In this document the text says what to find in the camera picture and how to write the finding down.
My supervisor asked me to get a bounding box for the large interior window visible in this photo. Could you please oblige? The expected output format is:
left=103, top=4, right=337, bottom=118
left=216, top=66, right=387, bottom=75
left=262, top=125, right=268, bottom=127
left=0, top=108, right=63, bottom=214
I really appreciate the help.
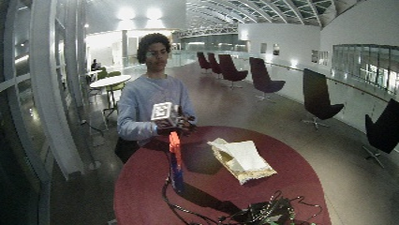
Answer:
left=330, top=43, right=399, bottom=96

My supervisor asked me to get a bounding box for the black cable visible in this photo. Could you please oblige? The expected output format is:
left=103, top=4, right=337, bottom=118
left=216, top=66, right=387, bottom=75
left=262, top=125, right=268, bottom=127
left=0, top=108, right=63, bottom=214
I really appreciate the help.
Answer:
left=161, top=176, right=226, bottom=225

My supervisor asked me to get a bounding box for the white cube with black markers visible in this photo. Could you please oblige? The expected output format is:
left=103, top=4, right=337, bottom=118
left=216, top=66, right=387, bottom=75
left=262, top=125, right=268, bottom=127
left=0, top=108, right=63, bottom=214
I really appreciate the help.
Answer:
left=149, top=101, right=181, bottom=122

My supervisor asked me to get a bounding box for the the person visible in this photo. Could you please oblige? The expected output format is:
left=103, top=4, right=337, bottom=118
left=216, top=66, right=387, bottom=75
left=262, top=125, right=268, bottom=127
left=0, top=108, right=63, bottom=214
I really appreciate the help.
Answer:
left=116, top=32, right=198, bottom=148

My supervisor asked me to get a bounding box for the white and gold snack bag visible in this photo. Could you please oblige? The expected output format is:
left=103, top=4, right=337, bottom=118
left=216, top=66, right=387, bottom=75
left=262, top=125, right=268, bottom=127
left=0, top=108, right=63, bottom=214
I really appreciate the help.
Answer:
left=206, top=137, right=278, bottom=186

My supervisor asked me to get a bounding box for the black electronics with green board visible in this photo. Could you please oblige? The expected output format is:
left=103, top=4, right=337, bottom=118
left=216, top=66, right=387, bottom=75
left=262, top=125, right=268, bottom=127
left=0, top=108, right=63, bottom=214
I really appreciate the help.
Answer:
left=220, top=190, right=325, bottom=225

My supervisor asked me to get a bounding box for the black lounge chair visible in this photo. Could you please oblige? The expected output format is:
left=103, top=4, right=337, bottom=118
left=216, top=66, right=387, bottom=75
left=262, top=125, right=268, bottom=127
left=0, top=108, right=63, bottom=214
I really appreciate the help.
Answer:
left=362, top=97, right=399, bottom=169
left=302, top=67, right=346, bottom=130

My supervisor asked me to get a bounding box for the white structural column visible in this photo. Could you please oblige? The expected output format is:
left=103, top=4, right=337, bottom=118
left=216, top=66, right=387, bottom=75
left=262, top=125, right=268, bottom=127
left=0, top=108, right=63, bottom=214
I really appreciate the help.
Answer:
left=29, top=0, right=85, bottom=182

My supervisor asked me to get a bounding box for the white round table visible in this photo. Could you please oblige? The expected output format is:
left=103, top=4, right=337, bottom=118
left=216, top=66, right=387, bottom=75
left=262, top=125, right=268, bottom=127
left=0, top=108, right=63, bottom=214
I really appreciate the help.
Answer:
left=89, top=74, right=133, bottom=117

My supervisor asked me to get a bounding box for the orange and blue toy blaster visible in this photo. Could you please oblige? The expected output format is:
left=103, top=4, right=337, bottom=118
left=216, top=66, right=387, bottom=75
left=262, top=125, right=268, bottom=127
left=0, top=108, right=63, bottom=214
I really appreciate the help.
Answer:
left=168, top=130, right=188, bottom=193

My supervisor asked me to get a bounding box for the green chair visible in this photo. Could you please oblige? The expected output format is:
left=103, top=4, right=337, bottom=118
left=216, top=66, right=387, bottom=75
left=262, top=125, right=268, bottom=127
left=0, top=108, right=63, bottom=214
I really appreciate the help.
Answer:
left=105, top=70, right=128, bottom=94
left=96, top=68, right=111, bottom=81

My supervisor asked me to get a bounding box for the dark purple lounge chair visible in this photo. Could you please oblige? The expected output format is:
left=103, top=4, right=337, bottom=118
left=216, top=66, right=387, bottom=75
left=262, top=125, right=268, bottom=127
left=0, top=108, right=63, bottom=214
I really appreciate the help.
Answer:
left=249, top=56, right=287, bottom=101

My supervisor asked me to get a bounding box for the dark red lounge chair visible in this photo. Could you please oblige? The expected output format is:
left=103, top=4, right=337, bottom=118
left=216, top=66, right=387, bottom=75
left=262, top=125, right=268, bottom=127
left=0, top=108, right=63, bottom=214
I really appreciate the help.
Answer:
left=217, top=53, right=250, bottom=89
left=196, top=52, right=213, bottom=75
left=206, top=52, right=225, bottom=76

